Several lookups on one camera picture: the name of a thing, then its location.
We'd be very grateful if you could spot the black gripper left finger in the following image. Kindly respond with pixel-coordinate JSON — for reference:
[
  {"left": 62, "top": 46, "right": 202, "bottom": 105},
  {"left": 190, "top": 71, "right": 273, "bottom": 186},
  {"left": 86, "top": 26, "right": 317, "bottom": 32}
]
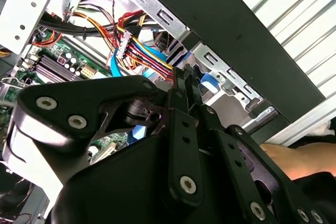
[{"left": 12, "top": 68, "right": 205, "bottom": 207}]

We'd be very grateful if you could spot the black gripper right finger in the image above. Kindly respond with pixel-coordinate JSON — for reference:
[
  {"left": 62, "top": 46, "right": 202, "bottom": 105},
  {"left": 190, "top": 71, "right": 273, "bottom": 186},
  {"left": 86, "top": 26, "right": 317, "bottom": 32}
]
[{"left": 183, "top": 63, "right": 329, "bottom": 224}]

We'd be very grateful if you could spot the orange red disk power wire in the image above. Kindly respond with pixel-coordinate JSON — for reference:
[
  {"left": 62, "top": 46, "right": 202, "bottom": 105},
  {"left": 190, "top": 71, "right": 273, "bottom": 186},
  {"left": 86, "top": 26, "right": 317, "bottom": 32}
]
[{"left": 115, "top": 10, "right": 177, "bottom": 81}]

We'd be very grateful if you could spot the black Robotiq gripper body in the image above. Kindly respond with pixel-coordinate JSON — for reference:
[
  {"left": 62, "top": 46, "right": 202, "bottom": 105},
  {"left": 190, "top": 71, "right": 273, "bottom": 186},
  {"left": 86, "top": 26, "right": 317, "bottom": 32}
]
[{"left": 51, "top": 134, "right": 297, "bottom": 224}]

